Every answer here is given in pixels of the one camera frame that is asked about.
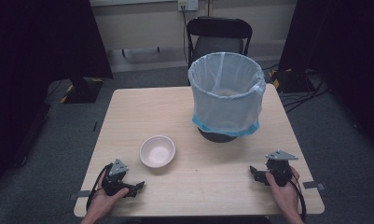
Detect black floor cables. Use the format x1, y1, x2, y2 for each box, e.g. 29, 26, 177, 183
282, 70, 331, 114

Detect black stand base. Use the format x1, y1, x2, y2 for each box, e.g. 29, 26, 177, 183
62, 77, 104, 105

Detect black wall outlet cable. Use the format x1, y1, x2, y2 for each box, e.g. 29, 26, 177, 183
181, 6, 190, 65

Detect person's right hand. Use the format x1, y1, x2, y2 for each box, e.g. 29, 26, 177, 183
264, 166, 302, 217

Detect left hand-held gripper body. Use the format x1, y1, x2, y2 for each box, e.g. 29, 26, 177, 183
101, 159, 130, 197

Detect white bowl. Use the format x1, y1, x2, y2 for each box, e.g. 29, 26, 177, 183
139, 134, 177, 169

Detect black trash bin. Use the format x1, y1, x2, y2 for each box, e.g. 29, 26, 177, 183
198, 126, 239, 145

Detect black folding chair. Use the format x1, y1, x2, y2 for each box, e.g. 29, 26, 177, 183
186, 15, 254, 68

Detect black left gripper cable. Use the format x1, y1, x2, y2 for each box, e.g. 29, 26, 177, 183
85, 162, 114, 213

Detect white wall outlet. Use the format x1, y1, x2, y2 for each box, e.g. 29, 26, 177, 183
176, 0, 200, 13

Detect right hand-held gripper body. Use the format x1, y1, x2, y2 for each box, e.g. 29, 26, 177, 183
265, 149, 299, 188

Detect dark curtain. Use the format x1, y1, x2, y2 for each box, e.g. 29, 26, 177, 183
279, 0, 374, 151
0, 0, 115, 194

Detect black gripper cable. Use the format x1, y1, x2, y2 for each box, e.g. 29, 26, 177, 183
277, 167, 308, 224
85, 162, 114, 213

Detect person's left hand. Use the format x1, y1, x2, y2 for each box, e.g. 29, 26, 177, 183
89, 172, 131, 217

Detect black equipment box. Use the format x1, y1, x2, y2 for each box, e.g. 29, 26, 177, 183
272, 69, 317, 94

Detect bin with white liner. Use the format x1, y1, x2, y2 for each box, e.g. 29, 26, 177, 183
187, 51, 267, 138

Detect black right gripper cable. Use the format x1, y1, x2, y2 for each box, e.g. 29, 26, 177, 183
277, 167, 308, 224

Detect grey tape strip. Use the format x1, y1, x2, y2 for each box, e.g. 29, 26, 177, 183
302, 180, 326, 191
68, 189, 92, 202

